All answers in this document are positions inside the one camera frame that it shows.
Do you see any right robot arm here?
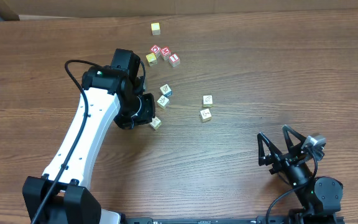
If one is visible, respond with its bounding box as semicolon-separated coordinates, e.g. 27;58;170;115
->
257;125;343;223

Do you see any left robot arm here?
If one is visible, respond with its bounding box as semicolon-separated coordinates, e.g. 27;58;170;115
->
22;49;155;224

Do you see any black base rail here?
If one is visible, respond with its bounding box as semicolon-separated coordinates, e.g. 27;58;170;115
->
120;216;345;224

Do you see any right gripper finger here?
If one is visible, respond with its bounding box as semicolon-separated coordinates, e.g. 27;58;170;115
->
257;132;282;166
282;124;307;153

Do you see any red block letter M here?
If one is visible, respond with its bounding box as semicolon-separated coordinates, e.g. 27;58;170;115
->
160;47;172;60

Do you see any wooden block blue side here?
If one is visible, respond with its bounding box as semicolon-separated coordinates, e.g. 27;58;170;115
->
160;84;173;97

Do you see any yellow block far top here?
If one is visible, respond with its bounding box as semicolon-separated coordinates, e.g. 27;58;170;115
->
150;22;161;35

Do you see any red block letter I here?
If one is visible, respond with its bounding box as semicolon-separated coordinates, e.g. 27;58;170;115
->
168;54;180;67

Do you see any wooden block star drawing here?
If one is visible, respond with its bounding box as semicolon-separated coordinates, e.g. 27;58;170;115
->
157;95;170;109

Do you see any yellow wooden block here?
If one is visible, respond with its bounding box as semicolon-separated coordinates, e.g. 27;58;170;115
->
146;53;158;67

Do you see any red block letter C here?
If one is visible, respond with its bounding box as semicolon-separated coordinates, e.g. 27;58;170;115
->
150;45;161;58

